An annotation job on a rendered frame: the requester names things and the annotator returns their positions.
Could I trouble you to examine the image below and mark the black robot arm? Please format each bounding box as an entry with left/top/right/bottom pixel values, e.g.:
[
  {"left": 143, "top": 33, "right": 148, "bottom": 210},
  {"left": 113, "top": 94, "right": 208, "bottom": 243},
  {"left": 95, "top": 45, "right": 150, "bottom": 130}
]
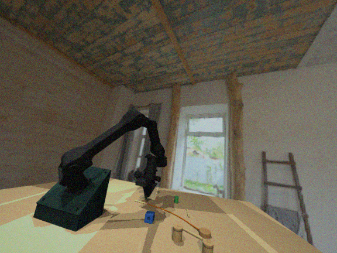
[{"left": 58, "top": 109, "right": 167, "bottom": 195}]

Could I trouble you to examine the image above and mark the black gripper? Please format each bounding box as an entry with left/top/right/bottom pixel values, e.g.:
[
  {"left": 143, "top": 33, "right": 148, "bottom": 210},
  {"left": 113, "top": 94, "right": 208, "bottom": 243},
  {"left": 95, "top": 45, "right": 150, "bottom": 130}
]
[{"left": 135, "top": 167, "right": 161, "bottom": 199}]

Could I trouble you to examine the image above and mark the blue block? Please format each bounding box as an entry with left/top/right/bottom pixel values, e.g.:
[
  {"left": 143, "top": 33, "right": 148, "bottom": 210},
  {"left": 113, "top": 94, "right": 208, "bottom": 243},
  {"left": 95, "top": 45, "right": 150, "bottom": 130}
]
[{"left": 144, "top": 211, "right": 155, "bottom": 224}]

